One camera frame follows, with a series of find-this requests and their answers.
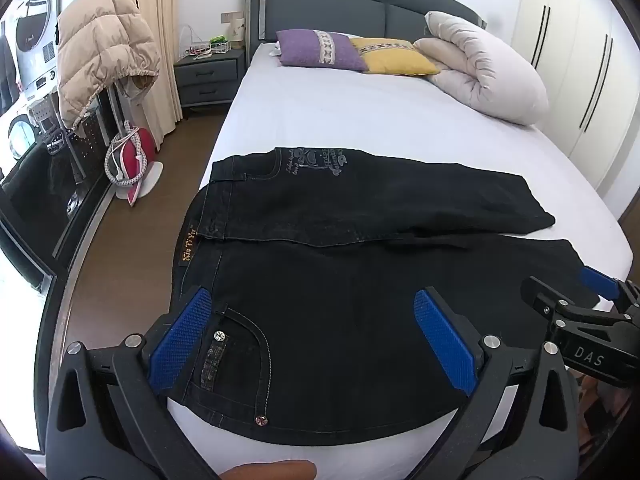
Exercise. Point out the yellow patterned pillow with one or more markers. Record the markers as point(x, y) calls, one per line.
point(395, 57)

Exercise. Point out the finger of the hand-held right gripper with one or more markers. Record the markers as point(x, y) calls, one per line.
point(542, 295)
point(600, 282)

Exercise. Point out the black glass sliding door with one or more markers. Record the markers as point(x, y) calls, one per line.
point(35, 170)

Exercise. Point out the black denim pants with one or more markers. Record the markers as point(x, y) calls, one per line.
point(325, 310)

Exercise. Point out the purple patterned pillow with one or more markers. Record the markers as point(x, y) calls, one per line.
point(320, 50)

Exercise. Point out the red steam iron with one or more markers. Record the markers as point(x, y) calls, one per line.
point(137, 155)

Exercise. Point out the white sheeted bed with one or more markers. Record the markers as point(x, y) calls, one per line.
point(360, 115)

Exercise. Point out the person's left hand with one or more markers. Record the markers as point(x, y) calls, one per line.
point(270, 471)

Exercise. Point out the white wardrobe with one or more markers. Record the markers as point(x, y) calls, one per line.
point(575, 50)

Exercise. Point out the folded cream duvet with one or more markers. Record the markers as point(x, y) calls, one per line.
point(490, 70)

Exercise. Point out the grey upholstered headboard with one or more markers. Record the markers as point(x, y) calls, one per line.
point(350, 5)

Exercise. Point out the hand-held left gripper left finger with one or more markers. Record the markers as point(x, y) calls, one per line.
point(180, 345)

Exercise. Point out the beige puffer jacket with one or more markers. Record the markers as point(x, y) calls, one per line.
point(100, 45)

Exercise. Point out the white bedside canister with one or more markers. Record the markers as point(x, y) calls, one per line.
point(237, 32)

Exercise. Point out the grey nightstand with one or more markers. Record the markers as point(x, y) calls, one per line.
point(210, 77)

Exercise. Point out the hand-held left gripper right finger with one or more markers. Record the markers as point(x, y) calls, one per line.
point(442, 340)

